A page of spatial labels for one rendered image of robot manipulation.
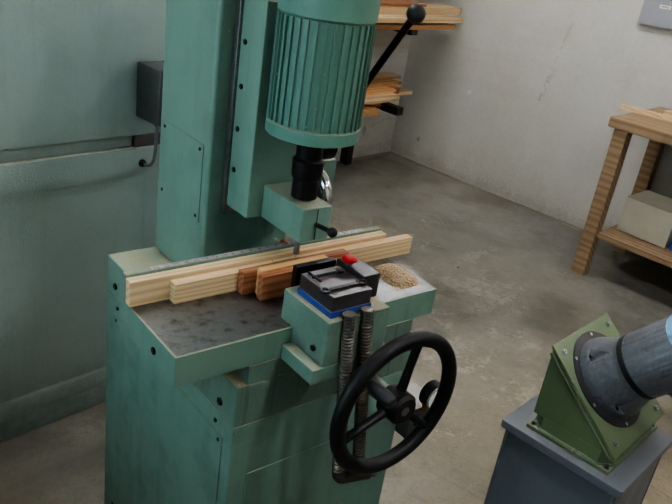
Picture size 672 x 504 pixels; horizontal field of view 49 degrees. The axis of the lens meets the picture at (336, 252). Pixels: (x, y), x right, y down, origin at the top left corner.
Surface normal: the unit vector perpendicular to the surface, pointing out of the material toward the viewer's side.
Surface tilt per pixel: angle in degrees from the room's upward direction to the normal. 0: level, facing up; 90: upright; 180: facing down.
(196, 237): 90
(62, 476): 0
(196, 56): 90
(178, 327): 0
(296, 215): 90
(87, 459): 0
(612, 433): 41
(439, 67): 90
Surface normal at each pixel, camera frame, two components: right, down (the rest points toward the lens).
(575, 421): -0.70, 0.21
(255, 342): 0.61, 0.41
